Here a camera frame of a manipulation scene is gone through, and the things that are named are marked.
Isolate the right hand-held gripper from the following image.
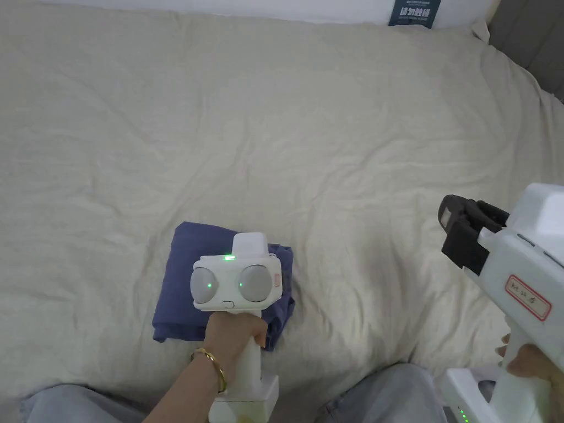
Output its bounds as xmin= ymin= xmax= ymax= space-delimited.
xmin=438 ymin=182 xmax=564 ymax=423

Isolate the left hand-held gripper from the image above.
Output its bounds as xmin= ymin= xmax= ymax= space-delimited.
xmin=191 ymin=232 xmax=285 ymax=423

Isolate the dark blue garment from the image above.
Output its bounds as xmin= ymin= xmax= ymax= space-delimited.
xmin=151 ymin=221 xmax=295 ymax=352

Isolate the person's left forearm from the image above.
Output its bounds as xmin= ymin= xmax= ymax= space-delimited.
xmin=142 ymin=347 xmax=229 ymax=423

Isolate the person's left hand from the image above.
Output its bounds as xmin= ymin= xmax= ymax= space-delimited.
xmin=203 ymin=310 xmax=269 ymax=370

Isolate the person's right hand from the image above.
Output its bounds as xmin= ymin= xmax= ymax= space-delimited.
xmin=495 ymin=332 xmax=564 ymax=392

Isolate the bed with beige sheet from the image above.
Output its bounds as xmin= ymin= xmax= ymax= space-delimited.
xmin=0 ymin=3 xmax=564 ymax=423

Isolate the grey padded headboard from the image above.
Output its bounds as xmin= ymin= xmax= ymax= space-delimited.
xmin=486 ymin=0 xmax=564 ymax=106

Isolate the dark blue printed sign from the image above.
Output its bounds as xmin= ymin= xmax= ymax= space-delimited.
xmin=388 ymin=0 xmax=435 ymax=30

